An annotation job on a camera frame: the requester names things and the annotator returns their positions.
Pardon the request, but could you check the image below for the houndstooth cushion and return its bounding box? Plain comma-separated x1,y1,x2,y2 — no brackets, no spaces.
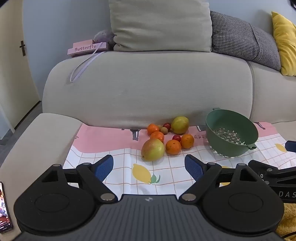
210,10,282,71

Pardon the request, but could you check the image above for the small yellow-green mango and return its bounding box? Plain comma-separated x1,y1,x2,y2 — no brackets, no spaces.
171,116,189,135

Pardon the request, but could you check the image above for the green colander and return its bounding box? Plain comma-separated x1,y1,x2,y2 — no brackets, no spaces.
205,108,259,159

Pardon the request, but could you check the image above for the pink box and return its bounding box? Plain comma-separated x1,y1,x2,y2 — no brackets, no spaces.
68,39,109,58

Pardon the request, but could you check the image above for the beige door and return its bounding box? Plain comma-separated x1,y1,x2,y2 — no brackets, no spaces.
0,0,41,140

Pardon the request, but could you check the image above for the purple plush toy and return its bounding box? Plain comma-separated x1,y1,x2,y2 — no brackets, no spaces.
94,29,116,50

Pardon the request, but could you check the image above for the yellow cushion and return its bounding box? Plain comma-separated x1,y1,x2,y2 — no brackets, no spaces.
271,11,296,77

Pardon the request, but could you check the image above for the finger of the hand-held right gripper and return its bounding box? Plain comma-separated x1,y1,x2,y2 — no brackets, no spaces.
248,159,296,178
285,140,296,153

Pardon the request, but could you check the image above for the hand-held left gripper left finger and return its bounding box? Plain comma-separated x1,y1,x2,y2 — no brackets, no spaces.
41,154,115,202

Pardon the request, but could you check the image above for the pink checked printed cloth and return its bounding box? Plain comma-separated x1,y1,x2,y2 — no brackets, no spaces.
63,122,296,200

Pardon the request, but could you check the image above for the large yellow-green mango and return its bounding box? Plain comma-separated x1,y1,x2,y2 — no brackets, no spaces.
141,138,165,162

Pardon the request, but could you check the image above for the beige cushion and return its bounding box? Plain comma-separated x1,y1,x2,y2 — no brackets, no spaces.
109,0,213,53

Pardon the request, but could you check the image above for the smartphone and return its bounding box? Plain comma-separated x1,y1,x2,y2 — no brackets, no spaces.
0,181,14,233

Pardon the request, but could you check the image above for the orange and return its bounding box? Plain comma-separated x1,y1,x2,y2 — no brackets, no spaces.
165,140,182,156
147,124,160,136
180,134,195,149
150,131,165,142

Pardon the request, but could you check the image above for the beige sofa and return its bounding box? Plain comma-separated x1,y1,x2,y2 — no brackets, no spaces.
0,50,296,234

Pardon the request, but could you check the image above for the lilac ribbon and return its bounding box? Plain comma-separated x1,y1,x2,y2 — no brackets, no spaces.
70,43,107,82

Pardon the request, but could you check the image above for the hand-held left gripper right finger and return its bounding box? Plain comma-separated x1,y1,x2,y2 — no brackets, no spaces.
179,154,258,202

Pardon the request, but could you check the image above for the yellow fuzzy blanket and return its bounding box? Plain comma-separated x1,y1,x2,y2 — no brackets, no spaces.
275,203,296,240

